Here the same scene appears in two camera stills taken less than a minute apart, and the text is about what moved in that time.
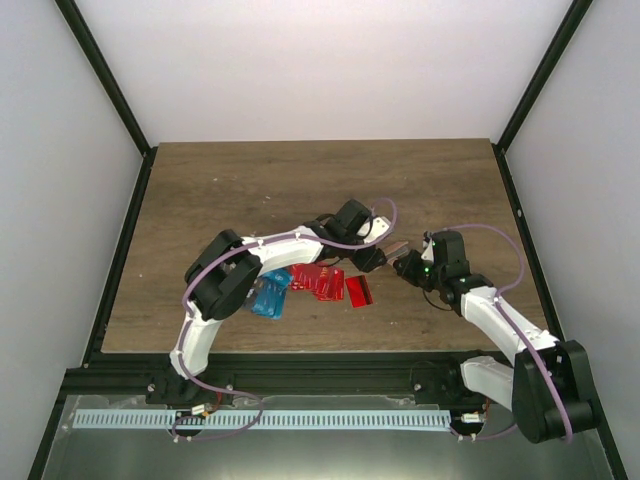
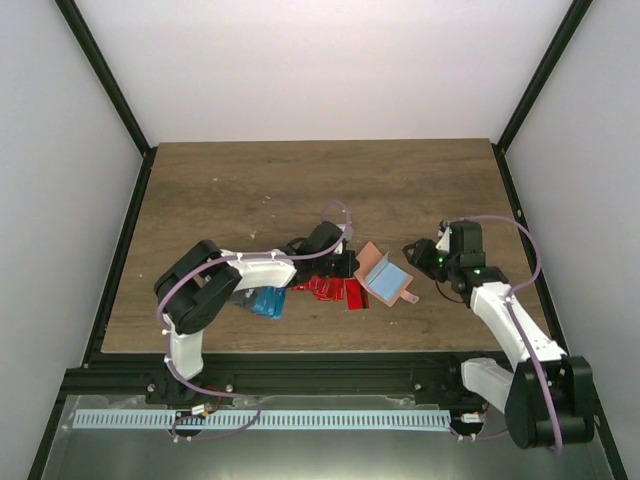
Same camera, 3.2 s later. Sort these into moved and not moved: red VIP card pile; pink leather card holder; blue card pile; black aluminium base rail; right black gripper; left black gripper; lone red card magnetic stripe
Moved: right black gripper; left black gripper; pink leather card holder
Not moved: red VIP card pile; black aluminium base rail; lone red card magnetic stripe; blue card pile
